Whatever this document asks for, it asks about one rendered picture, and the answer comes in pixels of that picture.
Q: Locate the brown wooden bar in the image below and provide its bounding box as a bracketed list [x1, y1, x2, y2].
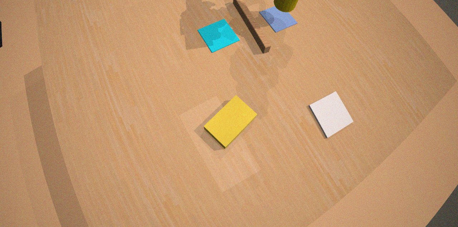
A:
[233, 0, 271, 54]

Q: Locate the yellow rectangular block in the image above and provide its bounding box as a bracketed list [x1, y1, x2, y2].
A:
[204, 95, 257, 149]

